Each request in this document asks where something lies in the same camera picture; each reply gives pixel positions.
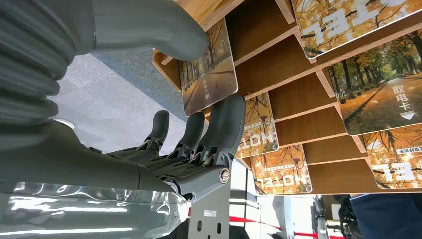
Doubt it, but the autumn path key card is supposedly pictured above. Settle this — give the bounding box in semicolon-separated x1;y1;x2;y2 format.
327;29;422;137
178;18;239;117

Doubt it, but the autumn hotel key card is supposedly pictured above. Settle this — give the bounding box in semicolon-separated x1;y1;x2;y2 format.
234;92;280;160
249;144;313;196

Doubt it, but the wooden card rack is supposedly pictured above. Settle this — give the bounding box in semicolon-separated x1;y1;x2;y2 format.
152;0;422;196

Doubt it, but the autumn leaves key card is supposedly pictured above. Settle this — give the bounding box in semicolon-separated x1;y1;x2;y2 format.
362;123;422;190
291;0;422;60

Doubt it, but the ribbed grey right arm sleeve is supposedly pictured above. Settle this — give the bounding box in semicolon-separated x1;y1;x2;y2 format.
0;0;95;131

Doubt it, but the red barrier tape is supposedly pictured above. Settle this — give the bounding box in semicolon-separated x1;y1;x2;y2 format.
188;208;347;239

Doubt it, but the black equipment piece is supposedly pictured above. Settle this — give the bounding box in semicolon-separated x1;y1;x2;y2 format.
333;194;356;236

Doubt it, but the blue fabric object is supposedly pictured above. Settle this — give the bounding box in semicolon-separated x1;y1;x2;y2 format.
350;193;422;239

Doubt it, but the grey metal bracket plate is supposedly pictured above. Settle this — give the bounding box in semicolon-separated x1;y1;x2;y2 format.
187;182;231;239

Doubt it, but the grey metal stand post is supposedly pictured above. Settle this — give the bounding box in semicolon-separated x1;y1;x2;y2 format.
312;195;331;239

